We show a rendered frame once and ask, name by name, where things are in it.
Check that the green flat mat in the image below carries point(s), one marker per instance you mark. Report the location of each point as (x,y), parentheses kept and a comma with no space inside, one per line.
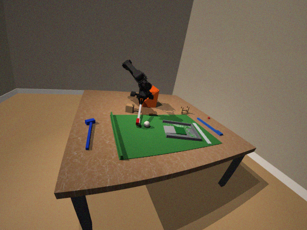
(138,141)

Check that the white ball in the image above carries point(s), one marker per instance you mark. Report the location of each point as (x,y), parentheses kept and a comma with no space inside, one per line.
(146,123)

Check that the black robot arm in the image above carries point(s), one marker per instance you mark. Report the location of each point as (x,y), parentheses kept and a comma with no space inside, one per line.
(139,77)

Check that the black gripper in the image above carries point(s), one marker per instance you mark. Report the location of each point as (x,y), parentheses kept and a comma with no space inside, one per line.
(137,94)

